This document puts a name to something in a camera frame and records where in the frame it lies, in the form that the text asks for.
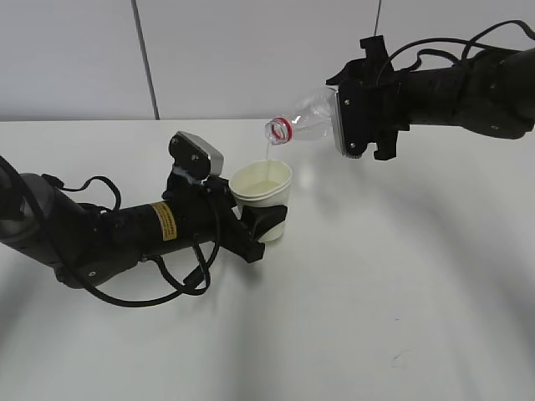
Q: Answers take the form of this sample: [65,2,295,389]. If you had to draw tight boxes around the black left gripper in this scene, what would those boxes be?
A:
[162,174,288,263]

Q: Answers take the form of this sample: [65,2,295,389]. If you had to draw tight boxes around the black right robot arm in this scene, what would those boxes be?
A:
[326,36,534,160]

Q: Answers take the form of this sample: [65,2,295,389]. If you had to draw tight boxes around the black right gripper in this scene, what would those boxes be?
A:
[326,36,409,160]

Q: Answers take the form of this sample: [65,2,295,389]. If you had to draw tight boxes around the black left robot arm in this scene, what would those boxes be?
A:
[1,154,288,294]

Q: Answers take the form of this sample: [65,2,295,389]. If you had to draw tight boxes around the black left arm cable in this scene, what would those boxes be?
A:
[12,175,222,308]

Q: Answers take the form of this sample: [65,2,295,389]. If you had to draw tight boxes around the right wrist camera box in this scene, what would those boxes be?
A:
[334,79,382,159]

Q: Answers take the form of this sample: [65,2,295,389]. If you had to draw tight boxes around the clear plastic water bottle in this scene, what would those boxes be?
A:
[265,87,336,145]

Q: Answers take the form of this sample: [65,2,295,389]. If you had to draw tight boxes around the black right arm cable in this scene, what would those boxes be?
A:
[375,19,535,80]

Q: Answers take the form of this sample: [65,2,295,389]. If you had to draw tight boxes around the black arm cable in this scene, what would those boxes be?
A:
[375,19,535,80]
[12,175,222,308]

